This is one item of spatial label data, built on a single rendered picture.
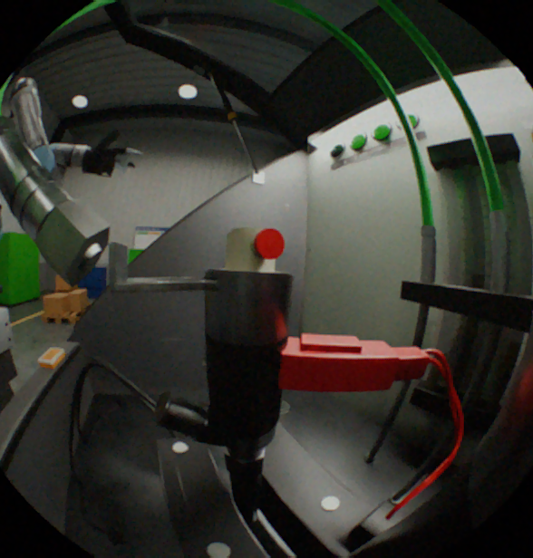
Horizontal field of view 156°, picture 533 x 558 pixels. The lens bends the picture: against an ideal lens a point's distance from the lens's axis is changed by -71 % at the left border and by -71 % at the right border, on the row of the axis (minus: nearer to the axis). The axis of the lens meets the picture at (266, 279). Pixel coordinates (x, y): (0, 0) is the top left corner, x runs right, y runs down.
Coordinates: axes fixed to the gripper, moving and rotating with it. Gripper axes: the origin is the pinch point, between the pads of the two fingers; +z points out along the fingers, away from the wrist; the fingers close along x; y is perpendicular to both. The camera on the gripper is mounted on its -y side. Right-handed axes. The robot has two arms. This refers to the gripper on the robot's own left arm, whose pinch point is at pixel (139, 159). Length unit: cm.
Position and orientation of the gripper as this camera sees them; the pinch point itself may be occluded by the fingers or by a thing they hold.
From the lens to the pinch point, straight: 76.8
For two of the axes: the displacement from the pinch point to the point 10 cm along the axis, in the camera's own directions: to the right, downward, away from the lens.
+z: 6.8, -0.1, 7.3
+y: -1.6, 9.8, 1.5
